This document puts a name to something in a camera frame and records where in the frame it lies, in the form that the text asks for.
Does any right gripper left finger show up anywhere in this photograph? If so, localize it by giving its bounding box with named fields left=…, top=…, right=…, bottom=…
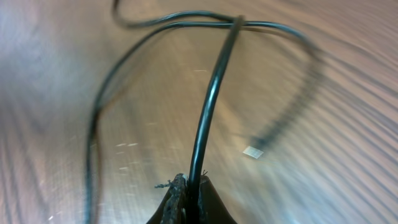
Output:
left=147, top=174, right=187, bottom=224

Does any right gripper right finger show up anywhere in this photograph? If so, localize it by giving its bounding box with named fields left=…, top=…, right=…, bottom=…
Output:
left=198, top=175, right=237, bottom=224

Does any black usb cable bundle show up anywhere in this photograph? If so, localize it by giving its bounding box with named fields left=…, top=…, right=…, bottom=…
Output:
left=84, top=0, right=326, bottom=224

